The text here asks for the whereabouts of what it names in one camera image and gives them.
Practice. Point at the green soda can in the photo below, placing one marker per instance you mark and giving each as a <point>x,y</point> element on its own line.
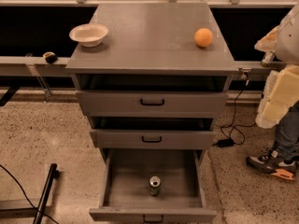
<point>155,184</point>

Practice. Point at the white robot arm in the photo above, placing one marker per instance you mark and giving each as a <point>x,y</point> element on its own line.
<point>281,90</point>

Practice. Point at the grey drawer cabinet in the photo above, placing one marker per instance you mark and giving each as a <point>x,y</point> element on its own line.
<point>151,47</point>

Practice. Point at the grey top drawer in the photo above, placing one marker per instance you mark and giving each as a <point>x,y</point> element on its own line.
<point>168,104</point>

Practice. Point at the grey middle drawer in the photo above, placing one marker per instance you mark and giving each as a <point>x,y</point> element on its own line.
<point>152,139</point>

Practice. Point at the grey open bottom drawer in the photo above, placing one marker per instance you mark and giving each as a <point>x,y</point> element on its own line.
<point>126,196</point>

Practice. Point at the orange fruit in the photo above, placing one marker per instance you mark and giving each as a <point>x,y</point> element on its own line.
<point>203,37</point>

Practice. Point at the white paper bowl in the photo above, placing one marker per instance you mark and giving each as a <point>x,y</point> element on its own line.
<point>89,35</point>

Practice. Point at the black yellow tape measure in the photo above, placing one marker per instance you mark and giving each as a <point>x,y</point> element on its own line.
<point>50,57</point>

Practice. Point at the black metal stand leg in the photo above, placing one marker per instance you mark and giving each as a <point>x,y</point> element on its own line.
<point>40,211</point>

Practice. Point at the glass bottle with label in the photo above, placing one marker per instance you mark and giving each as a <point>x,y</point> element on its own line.
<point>268,59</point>

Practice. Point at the grey orange sneaker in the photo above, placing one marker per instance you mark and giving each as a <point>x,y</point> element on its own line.
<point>273,163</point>

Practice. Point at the blue jeans leg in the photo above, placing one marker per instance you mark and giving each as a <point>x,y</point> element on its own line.
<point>287,134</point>

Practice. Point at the metal clamp on rail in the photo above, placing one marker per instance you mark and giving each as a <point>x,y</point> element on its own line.
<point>244,73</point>

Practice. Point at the grey metal rail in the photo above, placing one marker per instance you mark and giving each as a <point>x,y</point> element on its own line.
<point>37,67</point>

